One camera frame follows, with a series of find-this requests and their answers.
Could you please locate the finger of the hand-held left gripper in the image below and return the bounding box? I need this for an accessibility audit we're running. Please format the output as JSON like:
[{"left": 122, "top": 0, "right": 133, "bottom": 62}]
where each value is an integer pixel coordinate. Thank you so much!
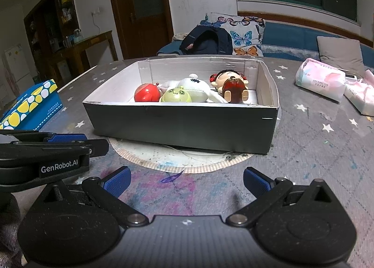
[
  {"left": 0, "top": 130, "right": 89, "bottom": 145},
  {"left": 0, "top": 139, "right": 110, "bottom": 160}
]

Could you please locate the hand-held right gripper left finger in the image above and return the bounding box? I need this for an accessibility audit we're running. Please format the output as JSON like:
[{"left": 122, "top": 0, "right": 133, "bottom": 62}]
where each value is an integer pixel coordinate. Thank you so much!
[{"left": 32, "top": 167, "right": 149, "bottom": 228}]

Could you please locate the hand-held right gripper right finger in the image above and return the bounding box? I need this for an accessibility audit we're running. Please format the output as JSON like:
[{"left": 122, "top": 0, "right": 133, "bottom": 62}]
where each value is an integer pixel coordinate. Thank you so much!
[{"left": 226, "top": 167, "right": 344, "bottom": 228}]

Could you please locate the red round toy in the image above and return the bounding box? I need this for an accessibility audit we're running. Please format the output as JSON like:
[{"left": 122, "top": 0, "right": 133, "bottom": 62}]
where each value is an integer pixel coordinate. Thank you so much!
[{"left": 134, "top": 82, "right": 161, "bottom": 102}]

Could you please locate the cardboard box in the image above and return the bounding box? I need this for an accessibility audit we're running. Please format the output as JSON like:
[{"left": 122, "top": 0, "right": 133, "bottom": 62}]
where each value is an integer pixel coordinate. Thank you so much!
[{"left": 83, "top": 56, "right": 280, "bottom": 155}]

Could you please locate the green round toy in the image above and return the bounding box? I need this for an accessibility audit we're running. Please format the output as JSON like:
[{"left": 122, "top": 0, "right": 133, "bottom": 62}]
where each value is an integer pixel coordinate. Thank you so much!
[{"left": 160, "top": 87, "right": 193, "bottom": 104}]

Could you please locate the black-haired doll figurine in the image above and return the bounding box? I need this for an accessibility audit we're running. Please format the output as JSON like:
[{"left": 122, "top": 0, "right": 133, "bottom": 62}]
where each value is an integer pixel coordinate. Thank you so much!
[{"left": 209, "top": 69, "right": 249, "bottom": 93}]

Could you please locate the person's left forearm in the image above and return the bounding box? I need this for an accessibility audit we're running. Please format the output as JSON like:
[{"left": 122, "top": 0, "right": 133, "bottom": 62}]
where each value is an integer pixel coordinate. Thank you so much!
[{"left": 0, "top": 192, "right": 24, "bottom": 268}]

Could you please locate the blue yellow-dotted tissue box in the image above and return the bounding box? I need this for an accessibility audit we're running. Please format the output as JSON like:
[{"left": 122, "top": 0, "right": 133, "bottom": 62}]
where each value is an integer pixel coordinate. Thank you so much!
[{"left": 0, "top": 79, "right": 63, "bottom": 131}]

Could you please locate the round beige mat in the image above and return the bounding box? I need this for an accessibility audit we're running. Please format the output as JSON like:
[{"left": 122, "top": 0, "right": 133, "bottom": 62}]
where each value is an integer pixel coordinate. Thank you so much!
[{"left": 109, "top": 137, "right": 255, "bottom": 174}]

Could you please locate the white refrigerator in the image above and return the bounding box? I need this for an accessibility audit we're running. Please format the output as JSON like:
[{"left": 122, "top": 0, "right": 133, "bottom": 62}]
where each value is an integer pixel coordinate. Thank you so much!
[{"left": 0, "top": 43, "right": 36, "bottom": 102}]

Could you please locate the wooden side table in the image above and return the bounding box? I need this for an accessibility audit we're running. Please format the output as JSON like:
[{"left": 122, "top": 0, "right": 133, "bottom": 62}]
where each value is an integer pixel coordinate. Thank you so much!
[{"left": 51, "top": 31, "right": 119, "bottom": 82}]

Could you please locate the white plush toy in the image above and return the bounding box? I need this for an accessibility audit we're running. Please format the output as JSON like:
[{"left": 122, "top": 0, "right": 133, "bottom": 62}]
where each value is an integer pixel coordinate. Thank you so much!
[{"left": 159, "top": 73, "right": 230, "bottom": 104}]

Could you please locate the pink white tissue pack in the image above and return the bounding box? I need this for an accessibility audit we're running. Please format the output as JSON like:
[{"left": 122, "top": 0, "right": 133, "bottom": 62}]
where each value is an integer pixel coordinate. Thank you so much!
[
  {"left": 295, "top": 58, "right": 347, "bottom": 103},
  {"left": 343, "top": 70, "right": 374, "bottom": 116}
]

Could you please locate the wooden display cabinet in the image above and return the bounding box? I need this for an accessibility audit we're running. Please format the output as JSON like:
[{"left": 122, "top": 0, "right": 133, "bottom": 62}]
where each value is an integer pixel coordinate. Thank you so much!
[{"left": 24, "top": 0, "right": 83, "bottom": 81}]

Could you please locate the blue sofa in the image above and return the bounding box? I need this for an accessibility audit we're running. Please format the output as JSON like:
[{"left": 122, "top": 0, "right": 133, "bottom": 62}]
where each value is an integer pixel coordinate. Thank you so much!
[{"left": 157, "top": 19, "right": 374, "bottom": 73}]

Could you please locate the butterfly print pillow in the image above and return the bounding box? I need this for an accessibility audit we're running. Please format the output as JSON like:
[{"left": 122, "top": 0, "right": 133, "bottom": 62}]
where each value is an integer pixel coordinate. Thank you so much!
[{"left": 200, "top": 12, "right": 266, "bottom": 57}]

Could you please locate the brown wooden door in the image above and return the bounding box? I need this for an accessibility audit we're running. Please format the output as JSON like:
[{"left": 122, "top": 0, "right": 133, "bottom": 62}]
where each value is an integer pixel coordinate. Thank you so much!
[{"left": 106, "top": 0, "right": 175, "bottom": 60}]

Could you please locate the dark blue backpack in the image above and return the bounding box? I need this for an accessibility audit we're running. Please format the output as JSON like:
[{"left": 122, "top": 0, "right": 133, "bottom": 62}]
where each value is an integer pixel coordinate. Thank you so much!
[{"left": 179, "top": 27, "right": 234, "bottom": 56}]

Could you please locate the plain square cushion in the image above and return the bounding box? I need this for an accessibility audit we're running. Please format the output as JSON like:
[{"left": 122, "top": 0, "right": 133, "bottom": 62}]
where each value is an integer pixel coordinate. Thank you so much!
[{"left": 317, "top": 36, "right": 366, "bottom": 74}]

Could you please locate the brown wooden rail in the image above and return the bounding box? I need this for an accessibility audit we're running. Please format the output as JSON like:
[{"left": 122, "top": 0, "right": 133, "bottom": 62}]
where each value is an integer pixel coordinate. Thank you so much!
[{"left": 237, "top": 11, "right": 374, "bottom": 50}]

